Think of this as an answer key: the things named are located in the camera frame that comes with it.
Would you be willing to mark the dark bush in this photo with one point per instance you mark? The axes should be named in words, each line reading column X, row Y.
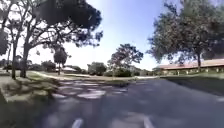
column 122, row 72

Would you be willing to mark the tall spreading tree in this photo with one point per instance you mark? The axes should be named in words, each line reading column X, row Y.
column 125, row 55

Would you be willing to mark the round dark tree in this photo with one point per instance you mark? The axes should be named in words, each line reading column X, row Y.
column 48, row 65
column 96, row 68

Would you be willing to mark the pale low building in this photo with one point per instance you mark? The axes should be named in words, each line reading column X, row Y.
column 69, row 69

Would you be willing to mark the small slim tree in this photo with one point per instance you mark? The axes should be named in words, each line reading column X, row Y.
column 60, row 56

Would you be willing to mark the grey paved path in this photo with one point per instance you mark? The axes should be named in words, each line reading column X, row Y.
column 160, row 100

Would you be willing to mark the robot's own part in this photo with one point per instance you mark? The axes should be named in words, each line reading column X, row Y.
column 77, row 124
column 148, row 122

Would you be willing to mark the large broad tree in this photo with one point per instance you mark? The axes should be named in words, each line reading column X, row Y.
column 190, row 30

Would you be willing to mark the group of tall trees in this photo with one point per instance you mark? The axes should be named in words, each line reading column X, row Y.
column 25, row 56

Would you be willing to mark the low building with red roof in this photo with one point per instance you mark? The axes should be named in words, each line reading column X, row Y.
column 200, row 64

